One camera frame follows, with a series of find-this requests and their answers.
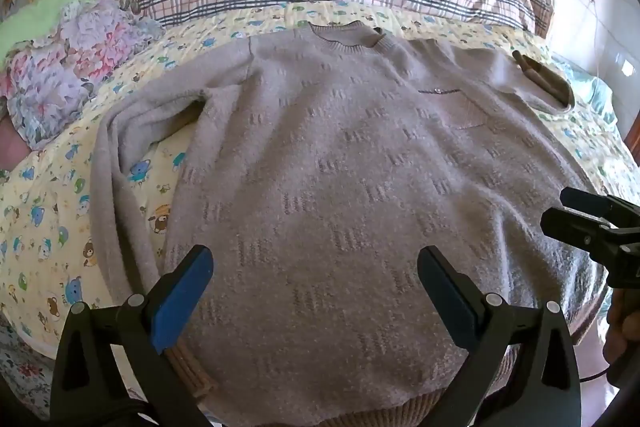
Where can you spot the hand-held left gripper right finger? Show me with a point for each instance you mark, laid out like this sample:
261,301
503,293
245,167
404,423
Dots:
447,294

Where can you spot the green pillow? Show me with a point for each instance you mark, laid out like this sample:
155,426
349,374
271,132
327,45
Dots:
40,7

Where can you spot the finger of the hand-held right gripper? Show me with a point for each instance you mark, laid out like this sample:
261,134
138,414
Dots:
575,229
595,207

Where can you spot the person's right hand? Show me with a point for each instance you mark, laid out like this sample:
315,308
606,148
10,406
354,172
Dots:
620,332

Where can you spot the teal cloth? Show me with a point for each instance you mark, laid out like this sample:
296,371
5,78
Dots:
595,92

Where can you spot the floral cloth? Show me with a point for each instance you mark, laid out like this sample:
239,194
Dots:
65,57

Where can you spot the floral bed sheet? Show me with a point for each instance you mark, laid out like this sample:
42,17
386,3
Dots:
25,372

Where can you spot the beige knit sweater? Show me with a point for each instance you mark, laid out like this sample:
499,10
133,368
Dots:
340,167

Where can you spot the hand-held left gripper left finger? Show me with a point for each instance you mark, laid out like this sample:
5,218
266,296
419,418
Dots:
182,292

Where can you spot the yellow bear print blanket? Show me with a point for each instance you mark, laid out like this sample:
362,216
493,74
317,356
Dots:
60,207

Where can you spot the wooden bed frame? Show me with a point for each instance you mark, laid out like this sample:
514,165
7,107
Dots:
631,142

